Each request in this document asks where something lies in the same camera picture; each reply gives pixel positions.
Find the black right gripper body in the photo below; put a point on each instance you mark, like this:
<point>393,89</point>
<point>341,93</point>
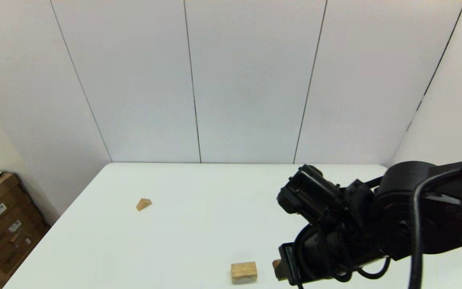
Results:
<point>315,257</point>

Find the rectangular wooden building block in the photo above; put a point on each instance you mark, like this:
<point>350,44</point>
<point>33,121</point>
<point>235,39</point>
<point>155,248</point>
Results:
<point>276,267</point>

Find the arched wooden building block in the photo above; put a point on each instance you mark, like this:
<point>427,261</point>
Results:
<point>244,272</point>

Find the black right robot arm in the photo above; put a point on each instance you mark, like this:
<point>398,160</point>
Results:
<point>399,192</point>

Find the triangular wooden building block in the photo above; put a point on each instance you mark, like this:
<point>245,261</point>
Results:
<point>144,204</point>

